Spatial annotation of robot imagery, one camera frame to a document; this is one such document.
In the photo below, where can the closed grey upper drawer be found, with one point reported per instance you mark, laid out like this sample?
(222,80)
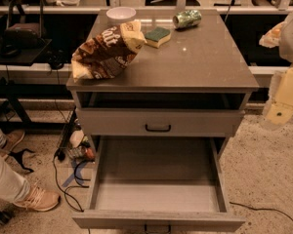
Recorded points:
(159,122)

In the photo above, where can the tan sneaker far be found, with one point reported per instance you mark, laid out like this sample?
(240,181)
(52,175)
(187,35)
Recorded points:
(9,141)

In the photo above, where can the grey drawer cabinet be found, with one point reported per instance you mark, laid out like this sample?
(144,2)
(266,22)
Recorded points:
(198,69)

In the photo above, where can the dark handbag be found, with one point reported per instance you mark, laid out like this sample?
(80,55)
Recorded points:
(23,34)

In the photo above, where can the green yellow sponge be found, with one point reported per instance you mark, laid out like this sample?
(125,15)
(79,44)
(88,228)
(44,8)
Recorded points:
(157,37)

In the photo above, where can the open grey drawer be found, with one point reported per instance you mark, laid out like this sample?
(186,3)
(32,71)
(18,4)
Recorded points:
(158,184)

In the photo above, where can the person leg light trousers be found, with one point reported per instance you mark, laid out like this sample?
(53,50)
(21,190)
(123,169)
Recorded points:
(13,187)

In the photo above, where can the tan sneaker near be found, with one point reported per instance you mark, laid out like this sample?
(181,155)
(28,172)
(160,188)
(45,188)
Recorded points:
(39,199)

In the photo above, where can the tan sneaker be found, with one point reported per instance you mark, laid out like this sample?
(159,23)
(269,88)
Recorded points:
(39,199)
(9,141)

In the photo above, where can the white bowl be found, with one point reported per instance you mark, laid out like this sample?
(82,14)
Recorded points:
(120,14)

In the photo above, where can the black side table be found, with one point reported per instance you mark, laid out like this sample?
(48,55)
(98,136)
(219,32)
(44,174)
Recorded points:
(22,58)

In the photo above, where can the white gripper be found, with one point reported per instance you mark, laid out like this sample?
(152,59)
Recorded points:
(292,42)

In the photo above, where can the brown chip bag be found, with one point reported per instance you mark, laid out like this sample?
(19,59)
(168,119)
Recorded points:
(109,53)

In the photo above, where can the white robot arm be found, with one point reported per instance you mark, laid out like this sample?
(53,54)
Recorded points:
(280,36)

